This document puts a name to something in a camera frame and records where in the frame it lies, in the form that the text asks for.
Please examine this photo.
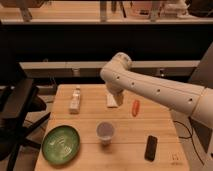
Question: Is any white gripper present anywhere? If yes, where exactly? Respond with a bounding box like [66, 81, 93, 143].
[106, 82, 124, 106]

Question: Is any white plastic bottle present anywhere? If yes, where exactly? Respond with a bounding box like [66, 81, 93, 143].
[69, 85, 81, 114]

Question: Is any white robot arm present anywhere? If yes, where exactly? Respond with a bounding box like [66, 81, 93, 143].
[100, 52, 213, 129]

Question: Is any green ceramic bowl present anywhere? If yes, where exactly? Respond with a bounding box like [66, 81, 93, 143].
[42, 125, 80, 165]

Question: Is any white rectangular block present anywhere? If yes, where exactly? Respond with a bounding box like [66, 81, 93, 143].
[106, 93, 118, 108]

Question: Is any orange carrot toy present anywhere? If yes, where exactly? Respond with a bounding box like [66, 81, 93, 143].
[132, 100, 140, 117]

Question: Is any white paper cup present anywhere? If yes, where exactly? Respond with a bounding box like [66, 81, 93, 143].
[96, 122, 115, 146]

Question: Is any black rectangular remote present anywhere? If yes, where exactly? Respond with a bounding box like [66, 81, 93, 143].
[144, 136, 158, 161]

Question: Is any black office chair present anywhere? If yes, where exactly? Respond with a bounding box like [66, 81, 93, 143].
[0, 59, 50, 171]

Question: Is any long grey rail shelf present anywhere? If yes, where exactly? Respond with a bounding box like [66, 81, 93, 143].
[21, 60, 199, 78]

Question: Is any black cable on floor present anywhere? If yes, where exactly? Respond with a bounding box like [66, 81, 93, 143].
[173, 119, 210, 171]

